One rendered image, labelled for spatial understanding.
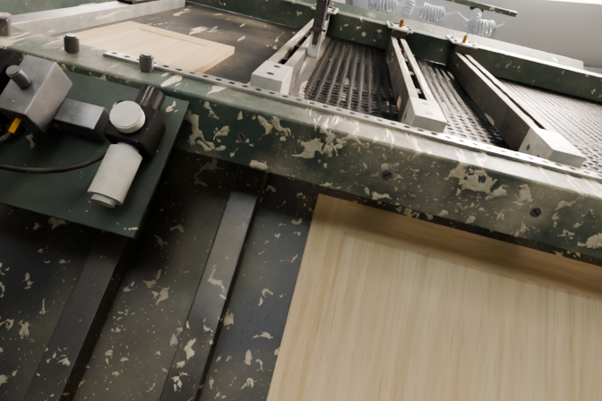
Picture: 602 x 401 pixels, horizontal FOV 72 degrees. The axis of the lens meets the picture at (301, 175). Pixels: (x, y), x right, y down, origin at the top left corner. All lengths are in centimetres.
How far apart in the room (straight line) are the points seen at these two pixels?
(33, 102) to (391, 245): 68
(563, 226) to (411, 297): 31
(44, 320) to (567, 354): 102
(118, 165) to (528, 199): 64
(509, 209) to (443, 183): 12
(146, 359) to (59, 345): 15
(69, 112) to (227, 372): 54
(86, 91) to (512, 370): 93
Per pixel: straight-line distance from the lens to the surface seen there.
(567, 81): 209
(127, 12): 146
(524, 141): 100
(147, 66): 79
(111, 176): 62
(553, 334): 102
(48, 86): 69
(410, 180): 72
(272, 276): 88
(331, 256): 87
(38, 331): 98
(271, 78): 80
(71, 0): 165
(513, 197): 77
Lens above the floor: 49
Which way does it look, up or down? 22 degrees up
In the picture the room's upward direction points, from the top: 15 degrees clockwise
